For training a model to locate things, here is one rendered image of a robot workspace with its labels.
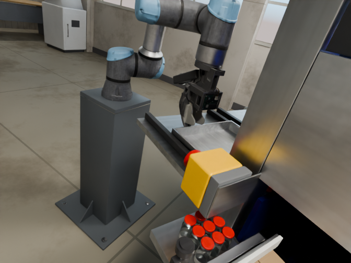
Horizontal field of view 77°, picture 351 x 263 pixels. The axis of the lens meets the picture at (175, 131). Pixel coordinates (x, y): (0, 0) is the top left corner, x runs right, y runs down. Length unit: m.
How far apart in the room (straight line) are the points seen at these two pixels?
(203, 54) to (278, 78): 0.28
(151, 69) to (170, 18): 0.50
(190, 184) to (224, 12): 0.39
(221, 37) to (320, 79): 0.31
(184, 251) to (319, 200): 0.18
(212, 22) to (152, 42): 0.52
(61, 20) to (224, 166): 5.10
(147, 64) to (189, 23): 0.48
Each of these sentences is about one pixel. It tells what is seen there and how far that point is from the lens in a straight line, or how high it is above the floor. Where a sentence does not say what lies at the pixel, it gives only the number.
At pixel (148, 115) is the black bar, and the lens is 0.74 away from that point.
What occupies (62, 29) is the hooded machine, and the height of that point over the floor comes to 0.46.
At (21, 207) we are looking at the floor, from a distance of 1.70.
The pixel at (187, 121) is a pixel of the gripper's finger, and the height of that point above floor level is 0.94.
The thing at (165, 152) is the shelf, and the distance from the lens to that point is 0.61.
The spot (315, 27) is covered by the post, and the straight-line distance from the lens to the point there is 0.33.
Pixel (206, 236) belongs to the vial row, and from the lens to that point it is 0.40.
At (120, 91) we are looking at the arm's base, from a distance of 1.09.
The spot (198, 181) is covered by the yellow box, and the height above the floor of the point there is 1.00.
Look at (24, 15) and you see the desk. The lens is 6.40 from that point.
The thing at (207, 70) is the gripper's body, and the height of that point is 1.10.
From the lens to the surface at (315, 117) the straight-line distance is 0.32.
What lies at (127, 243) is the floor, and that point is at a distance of 1.46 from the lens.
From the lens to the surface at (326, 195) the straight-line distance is 0.34.
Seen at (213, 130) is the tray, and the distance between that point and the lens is 0.78.
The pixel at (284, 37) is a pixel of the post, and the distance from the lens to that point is 0.35.
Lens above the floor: 1.22
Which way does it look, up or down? 28 degrees down
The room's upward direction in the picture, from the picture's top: 13 degrees clockwise
